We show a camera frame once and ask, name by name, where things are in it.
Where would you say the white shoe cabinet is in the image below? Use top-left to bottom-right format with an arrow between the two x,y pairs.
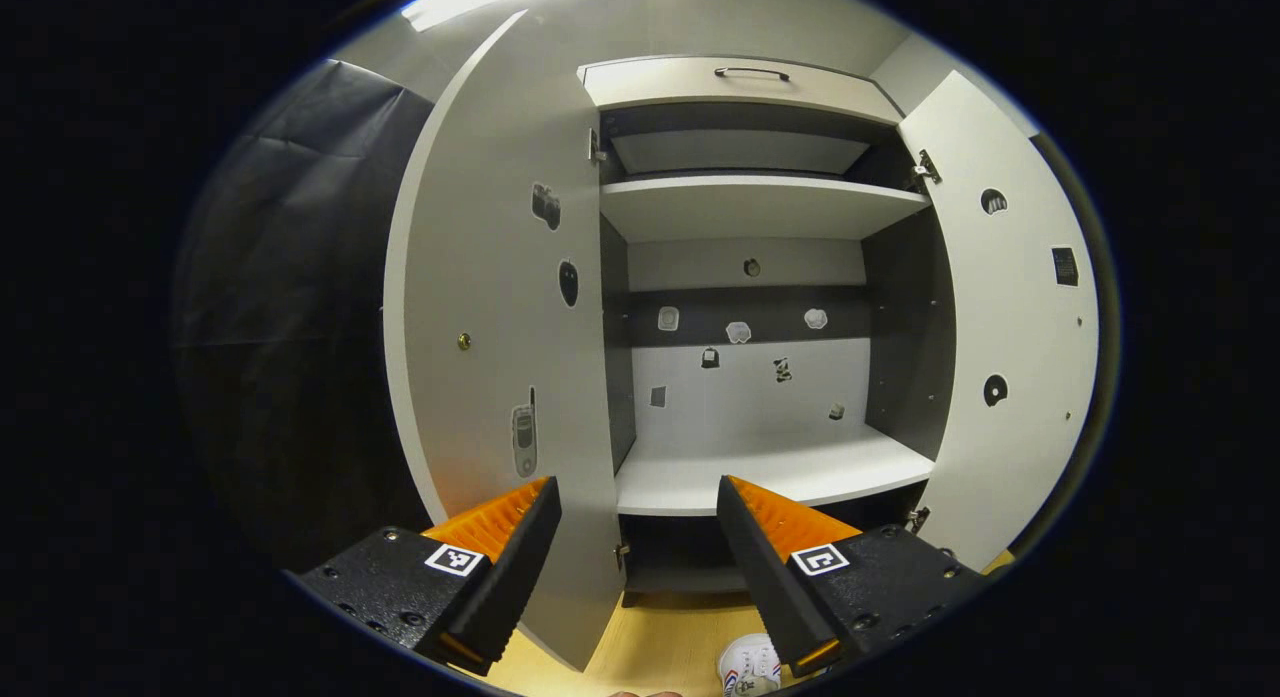
383,10 -> 1101,673

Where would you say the white cabinet door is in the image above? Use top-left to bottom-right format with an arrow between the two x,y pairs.
383,10 -> 626,673
897,70 -> 1101,571

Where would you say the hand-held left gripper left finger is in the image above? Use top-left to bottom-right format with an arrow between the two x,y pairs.
285,477 -> 563,676

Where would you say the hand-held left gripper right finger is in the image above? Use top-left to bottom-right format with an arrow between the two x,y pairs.
715,475 -> 986,678

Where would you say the white shoe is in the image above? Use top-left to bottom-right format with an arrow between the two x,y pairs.
718,634 -> 783,696

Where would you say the white cabinet drawer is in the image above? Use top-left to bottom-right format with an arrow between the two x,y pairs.
578,57 -> 906,126

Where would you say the white cabinet shelf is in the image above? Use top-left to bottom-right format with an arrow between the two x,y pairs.
600,175 -> 933,243

